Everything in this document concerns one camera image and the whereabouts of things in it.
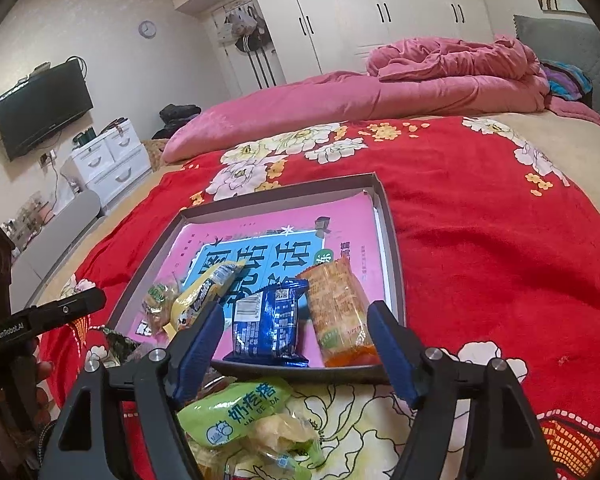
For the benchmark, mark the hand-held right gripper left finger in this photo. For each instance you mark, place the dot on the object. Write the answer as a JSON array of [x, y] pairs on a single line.
[[205, 340]]

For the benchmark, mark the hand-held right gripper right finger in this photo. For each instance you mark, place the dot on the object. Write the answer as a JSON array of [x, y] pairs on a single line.
[[395, 355]]

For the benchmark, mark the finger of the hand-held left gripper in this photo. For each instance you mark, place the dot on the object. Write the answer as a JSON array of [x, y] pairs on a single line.
[[75, 305]]

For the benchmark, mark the yellow long snack packet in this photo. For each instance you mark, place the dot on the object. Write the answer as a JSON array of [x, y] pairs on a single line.
[[200, 295]]

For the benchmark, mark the clear dried fruit packet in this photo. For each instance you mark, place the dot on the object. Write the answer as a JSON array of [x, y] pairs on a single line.
[[217, 385]]

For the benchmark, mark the clear nut packet green label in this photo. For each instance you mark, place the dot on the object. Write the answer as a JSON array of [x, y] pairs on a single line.
[[160, 302]]

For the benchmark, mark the dark green snack packet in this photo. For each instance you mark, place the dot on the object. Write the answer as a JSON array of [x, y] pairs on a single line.
[[117, 347]]

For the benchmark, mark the blue snack packet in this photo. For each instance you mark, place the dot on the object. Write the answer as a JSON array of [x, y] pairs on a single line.
[[270, 325]]

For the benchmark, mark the orange snack packet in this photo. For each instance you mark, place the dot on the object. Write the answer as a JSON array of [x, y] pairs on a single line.
[[337, 310]]

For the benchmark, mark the light green snack packet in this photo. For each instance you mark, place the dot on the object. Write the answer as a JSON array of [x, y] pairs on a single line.
[[240, 405]]

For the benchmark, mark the grey cardboard box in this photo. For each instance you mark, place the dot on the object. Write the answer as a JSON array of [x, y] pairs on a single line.
[[392, 240]]

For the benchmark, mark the clear yellow chunk packet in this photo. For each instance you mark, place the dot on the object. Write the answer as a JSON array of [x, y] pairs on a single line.
[[275, 435]]

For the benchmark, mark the person's left hand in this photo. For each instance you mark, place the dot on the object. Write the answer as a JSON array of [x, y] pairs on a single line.
[[44, 370]]

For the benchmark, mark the grey padded bench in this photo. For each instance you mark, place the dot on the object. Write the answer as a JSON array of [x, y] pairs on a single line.
[[55, 240]]

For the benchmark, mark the pink book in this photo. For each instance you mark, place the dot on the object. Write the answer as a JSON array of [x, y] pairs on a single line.
[[260, 225]]

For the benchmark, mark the red floral blanket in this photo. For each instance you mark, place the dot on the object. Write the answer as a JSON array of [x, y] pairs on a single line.
[[480, 235]]

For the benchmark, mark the white drawer cabinet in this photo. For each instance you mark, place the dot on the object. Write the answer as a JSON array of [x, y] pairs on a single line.
[[115, 160]]

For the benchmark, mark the brown fuzzy cloth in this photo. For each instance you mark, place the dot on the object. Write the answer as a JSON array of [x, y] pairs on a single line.
[[157, 152]]

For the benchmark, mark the dark clothes pile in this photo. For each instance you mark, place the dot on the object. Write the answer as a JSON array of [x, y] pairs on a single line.
[[180, 112]]

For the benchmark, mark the pink duvet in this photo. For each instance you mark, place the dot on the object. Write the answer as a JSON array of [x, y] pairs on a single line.
[[330, 100]]

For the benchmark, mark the hanging grey bag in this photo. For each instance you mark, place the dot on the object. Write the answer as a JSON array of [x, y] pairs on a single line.
[[240, 22]]

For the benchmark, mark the purple teal cloth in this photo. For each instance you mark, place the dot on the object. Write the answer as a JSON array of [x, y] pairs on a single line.
[[567, 82]]

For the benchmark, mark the white wardrobe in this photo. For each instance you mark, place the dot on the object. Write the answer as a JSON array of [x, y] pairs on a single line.
[[340, 10]]

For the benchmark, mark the grey padded headboard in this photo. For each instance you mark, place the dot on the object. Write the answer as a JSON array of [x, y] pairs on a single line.
[[580, 45]]

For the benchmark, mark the black wall television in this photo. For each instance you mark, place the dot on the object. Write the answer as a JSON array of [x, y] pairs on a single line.
[[40, 105]]

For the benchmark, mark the round wall clock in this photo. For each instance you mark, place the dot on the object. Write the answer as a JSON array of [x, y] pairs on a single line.
[[147, 29]]

